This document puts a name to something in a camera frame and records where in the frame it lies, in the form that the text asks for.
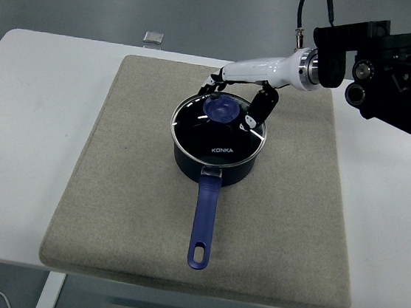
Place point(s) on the white-black robot hand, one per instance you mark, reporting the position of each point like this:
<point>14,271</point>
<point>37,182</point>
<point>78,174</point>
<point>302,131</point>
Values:
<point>267,70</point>

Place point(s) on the glass pot lid blue knob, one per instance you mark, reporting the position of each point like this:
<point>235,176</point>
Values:
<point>217,140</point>

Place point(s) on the white table leg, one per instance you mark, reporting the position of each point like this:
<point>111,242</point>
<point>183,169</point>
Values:
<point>49,294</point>

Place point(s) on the beige fabric mat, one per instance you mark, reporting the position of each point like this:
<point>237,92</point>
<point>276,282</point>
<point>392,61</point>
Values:
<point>121,174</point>

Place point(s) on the small silver floor plate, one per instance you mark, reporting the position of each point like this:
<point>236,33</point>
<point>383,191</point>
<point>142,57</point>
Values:
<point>153,37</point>

